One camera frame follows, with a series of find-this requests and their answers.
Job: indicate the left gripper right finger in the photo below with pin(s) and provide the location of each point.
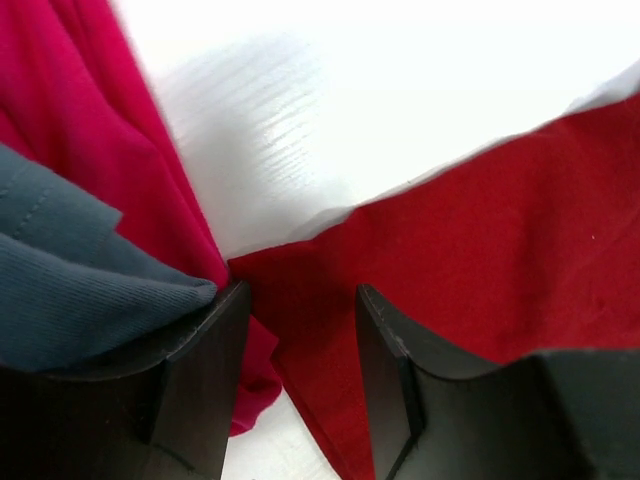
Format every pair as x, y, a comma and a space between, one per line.
436, 411

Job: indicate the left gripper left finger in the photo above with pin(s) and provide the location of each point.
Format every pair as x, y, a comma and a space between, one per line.
159, 407

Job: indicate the red t shirt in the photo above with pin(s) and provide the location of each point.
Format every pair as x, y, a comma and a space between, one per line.
534, 243
74, 102

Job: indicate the folded teal t shirt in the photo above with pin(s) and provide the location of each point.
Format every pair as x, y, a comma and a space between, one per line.
72, 287

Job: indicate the folded red t shirt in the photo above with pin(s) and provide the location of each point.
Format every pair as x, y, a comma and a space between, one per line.
74, 102

